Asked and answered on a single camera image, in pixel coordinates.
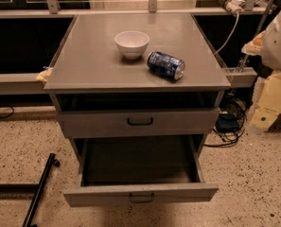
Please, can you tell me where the grey bottom drawer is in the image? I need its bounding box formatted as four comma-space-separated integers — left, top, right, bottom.
63, 135, 219, 207

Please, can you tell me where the grey drawer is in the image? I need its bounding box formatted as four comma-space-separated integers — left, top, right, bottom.
58, 108, 220, 138
63, 135, 219, 207

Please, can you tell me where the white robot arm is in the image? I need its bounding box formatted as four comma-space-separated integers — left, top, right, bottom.
241, 10, 281, 131

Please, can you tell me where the grey drawer cabinet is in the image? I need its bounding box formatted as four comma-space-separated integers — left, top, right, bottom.
43, 13, 232, 149

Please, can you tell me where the grey middle drawer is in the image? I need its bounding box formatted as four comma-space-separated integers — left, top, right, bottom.
58, 108, 220, 138

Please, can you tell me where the blue soda can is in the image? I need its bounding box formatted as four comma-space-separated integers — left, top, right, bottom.
147, 51, 185, 80

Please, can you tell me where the white ceramic bowl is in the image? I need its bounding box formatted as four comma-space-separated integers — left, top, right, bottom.
114, 30, 149, 60

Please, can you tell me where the dark blue floor box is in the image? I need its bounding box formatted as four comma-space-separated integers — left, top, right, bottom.
216, 113, 239, 132

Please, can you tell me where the yellow tape piece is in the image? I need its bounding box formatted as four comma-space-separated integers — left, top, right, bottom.
36, 68, 53, 82

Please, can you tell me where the white power strip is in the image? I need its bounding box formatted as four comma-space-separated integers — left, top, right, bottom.
218, 0, 244, 15

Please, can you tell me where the thin metal rod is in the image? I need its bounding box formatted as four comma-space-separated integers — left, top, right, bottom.
236, 0, 274, 73

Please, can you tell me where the black cable bundle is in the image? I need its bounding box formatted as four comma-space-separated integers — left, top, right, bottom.
203, 97, 248, 148

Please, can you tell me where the grey metal rail frame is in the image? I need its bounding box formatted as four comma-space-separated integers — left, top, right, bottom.
0, 6, 278, 96

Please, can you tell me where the white power cable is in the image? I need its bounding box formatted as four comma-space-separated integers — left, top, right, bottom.
213, 11, 240, 56

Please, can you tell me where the black metal floor frame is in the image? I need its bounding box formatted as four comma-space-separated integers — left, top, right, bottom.
0, 153, 61, 227

